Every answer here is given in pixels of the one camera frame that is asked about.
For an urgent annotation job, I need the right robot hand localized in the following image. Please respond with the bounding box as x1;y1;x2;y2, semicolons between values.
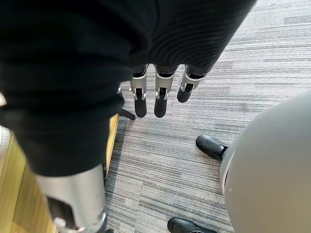
0;0;258;233

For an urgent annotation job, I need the black furniture leg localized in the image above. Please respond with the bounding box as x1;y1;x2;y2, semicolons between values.
120;108;137;121

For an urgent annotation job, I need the light grey slipper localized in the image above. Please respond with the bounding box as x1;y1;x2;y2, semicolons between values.
0;125;11;156

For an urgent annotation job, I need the dark robot foot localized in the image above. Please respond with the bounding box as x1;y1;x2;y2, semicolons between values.
195;135;230;161
167;217;221;233

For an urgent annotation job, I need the silver robot leg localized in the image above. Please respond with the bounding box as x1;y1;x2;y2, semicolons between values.
220;89;311;233

